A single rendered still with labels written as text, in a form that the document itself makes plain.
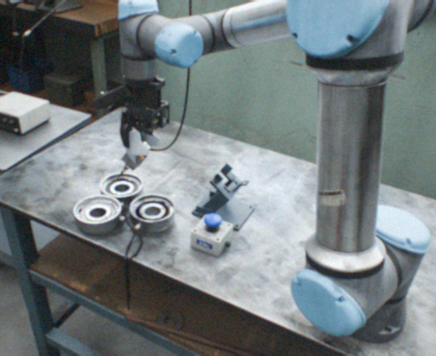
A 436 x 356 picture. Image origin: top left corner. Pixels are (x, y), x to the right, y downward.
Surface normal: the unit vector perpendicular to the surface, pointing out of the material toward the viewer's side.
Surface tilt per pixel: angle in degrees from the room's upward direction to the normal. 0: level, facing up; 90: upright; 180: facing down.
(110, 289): 0
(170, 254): 0
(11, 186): 0
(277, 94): 90
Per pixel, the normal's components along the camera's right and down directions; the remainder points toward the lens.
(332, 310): -0.72, 0.46
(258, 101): -0.45, 0.47
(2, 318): 0.07, -0.83
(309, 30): -0.74, 0.22
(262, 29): -0.62, 0.65
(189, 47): 0.68, 0.44
